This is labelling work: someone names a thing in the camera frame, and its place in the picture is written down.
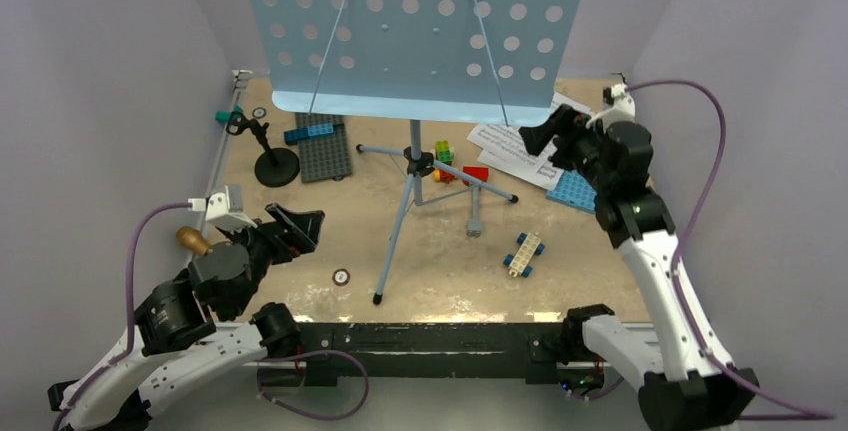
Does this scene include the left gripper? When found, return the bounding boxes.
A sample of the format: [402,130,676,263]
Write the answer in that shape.
[219,201,324,316]

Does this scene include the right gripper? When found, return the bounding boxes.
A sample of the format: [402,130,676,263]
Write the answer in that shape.
[519,103,612,192]

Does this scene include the black microphone stand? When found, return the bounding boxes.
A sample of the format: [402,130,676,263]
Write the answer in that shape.
[225,111,300,188]

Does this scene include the gold microphone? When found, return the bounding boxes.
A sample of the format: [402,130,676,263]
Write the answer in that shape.
[175,226,212,256]

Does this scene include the light blue music stand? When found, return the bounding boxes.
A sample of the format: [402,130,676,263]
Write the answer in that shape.
[236,0,596,306]

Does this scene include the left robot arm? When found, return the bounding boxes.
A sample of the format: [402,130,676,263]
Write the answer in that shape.
[48,193,325,430]

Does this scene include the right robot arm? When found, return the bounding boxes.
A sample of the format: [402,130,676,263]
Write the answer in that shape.
[519,105,757,430]

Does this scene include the red white round sticker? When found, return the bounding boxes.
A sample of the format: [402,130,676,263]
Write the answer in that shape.
[332,268,351,286]

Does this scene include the light blue lego baseplate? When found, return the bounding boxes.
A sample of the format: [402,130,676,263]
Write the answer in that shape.
[546,171,596,214]

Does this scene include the dark grey lego baseplate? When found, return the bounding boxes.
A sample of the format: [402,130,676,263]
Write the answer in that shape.
[295,113,353,183]

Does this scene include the green red lego vehicle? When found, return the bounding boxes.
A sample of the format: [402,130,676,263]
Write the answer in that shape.
[432,140,456,183]

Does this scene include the blue lego bricks strip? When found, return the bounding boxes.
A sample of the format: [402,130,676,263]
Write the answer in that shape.
[283,123,341,146]

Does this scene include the white lego car blue wheels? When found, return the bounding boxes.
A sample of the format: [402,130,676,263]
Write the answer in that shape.
[503,233,545,278]

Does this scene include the black base bar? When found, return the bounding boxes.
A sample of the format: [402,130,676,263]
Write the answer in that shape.
[270,323,605,391]

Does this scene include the teal plastic clip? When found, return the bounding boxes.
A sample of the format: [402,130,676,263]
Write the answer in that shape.
[215,106,243,125]

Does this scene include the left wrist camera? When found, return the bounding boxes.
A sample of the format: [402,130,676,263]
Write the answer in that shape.
[186,184,257,232]

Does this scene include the left aluminium rail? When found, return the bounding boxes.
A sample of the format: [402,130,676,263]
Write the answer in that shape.
[119,70,254,431]

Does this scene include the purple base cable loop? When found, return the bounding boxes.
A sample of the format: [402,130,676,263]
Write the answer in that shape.
[256,349,370,423]

